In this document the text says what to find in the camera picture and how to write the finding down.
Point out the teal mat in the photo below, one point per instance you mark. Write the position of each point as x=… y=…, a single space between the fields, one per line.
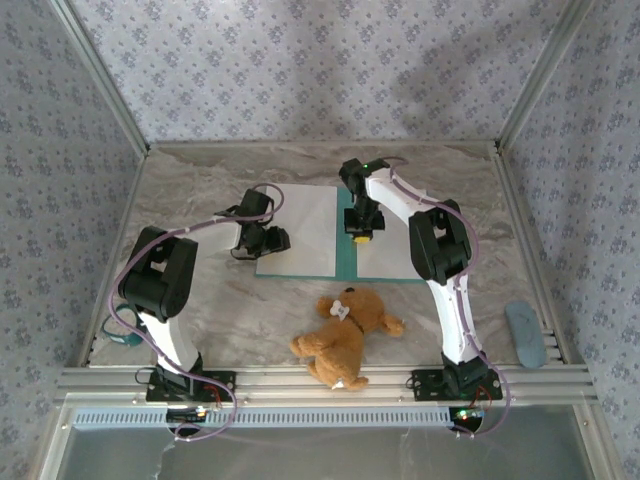
x=345 y=260

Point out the white paper sheet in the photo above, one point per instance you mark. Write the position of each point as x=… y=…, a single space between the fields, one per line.
x=305 y=225
x=385 y=260

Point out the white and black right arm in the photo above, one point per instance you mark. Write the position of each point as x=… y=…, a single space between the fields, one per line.
x=440 y=240

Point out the brown teddy bear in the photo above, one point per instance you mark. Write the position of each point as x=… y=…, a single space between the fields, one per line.
x=340 y=340

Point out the teal small object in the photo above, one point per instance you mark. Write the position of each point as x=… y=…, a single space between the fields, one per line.
x=122 y=341

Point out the blue oval case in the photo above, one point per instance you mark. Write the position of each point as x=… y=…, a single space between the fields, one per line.
x=525 y=335

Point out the small circuit board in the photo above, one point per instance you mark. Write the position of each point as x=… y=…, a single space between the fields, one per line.
x=467 y=415
x=192 y=413

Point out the grey metal panel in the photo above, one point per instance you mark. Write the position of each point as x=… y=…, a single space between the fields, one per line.
x=350 y=455

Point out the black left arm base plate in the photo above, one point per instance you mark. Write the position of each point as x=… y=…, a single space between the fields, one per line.
x=220 y=382

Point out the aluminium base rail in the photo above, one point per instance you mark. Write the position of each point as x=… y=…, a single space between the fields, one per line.
x=300 y=385

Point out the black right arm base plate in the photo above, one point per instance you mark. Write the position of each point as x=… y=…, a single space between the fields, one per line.
x=425 y=385

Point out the aluminium frame post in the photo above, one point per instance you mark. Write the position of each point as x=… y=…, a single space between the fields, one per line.
x=542 y=75
x=102 y=75

